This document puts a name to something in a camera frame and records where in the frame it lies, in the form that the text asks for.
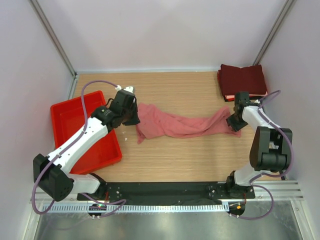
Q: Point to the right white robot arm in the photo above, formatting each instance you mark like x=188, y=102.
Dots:
x=271, y=152

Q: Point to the aluminium frame post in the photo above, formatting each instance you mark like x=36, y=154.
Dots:
x=52, y=35
x=280, y=19

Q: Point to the pink folded shirt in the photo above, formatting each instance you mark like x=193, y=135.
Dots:
x=262, y=95

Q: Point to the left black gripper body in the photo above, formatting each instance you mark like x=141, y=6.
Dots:
x=125, y=113

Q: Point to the dark red folded shirt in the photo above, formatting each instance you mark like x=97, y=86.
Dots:
x=249, y=79

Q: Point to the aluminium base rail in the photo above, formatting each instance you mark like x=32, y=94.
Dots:
x=281, y=190

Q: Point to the right aluminium frame post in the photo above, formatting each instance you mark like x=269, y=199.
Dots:
x=280, y=19

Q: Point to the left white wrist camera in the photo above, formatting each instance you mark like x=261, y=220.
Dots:
x=130, y=89

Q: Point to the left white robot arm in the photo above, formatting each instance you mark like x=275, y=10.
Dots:
x=52, y=173

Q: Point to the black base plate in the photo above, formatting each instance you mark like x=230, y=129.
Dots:
x=174, y=193

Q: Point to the slotted cable duct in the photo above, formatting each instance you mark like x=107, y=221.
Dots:
x=90, y=207

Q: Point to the red plastic tray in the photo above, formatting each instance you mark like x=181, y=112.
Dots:
x=68, y=117

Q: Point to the left aluminium frame post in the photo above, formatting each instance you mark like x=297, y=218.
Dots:
x=52, y=35

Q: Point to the pink t shirt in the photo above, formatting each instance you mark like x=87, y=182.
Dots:
x=155, y=123

